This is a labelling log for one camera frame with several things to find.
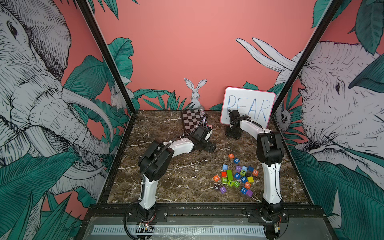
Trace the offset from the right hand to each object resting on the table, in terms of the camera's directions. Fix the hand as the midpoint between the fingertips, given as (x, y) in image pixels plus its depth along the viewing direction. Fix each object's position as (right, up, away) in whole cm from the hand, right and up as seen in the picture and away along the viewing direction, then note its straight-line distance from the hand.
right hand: (227, 132), depth 105 cm
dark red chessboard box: (-26, +10, +8) cm, 29 cm away
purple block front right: (+8, -32, -24) cm, 41 cm away
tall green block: (-2, -25, -19) cm, 31 cm away
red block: (-6, -24, -17) cm, 30 cm away
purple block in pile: (+4, -21, -16) cm, 27 cm away
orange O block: (+14, -23, -17) cm, 32 cm away
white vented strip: (-28, -45, -35) cm, 63 cm away
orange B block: (+7, -29, -21) cm, 37 cm away
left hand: (-12, -6, -9) cm, 17 cm away
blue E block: (-4, -21, -15) cm, 26 cm away
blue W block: (+6, -26, -20) cm, 33 cm away
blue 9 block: (+3, -17, -12) cm, 21 cm away
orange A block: (+1, -15, -10) cm, 18 cm away
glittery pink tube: (-17, +15, +13) cm, 27 cm away
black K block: (-11, -29, -23) cm, 39 cm away
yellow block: (+9, -26, -21) cm, 34 cm away
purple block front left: (-7, -31, -23) cm, 39 cm away
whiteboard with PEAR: (+22, +19, -1) cm, 29 cm away
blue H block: (+4, -31, -24) cm, 39 cm away
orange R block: (-10, -26, -19) cm, 34 cm away
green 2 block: (-6, -26, -21) cm, 34 cm away
